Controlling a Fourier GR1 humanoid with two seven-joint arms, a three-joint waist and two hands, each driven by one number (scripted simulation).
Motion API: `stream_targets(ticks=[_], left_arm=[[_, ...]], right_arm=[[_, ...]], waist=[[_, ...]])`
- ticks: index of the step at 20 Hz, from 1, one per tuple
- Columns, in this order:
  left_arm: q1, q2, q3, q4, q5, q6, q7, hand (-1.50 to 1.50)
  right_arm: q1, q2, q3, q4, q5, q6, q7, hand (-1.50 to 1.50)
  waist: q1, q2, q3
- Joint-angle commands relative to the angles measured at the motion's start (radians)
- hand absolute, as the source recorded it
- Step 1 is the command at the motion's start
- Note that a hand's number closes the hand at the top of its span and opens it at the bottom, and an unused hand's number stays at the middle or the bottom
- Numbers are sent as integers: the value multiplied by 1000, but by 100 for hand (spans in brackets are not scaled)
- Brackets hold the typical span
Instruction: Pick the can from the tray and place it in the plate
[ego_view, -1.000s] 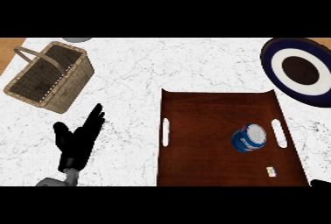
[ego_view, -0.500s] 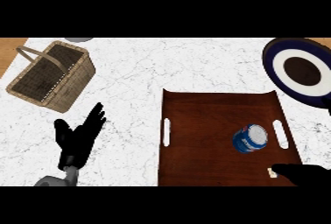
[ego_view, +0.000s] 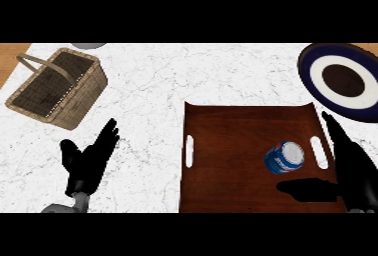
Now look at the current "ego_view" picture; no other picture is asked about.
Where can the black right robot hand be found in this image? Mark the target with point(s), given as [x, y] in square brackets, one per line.
[355, 166]

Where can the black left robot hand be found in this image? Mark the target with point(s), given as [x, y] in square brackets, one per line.
[88, 160]

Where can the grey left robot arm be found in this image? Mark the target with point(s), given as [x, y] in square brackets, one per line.
[71, 204]

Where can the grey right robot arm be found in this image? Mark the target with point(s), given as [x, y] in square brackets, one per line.
[364, 210]

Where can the blue and white can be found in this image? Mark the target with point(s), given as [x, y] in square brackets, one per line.
[284, 157]

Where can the brown wooden tray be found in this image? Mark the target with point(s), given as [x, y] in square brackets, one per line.
[251, 156]

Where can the blue white brown plate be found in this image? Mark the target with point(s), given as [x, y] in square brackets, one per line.
[344, 81]

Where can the grey round object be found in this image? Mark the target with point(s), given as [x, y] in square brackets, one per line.
[89, 45]

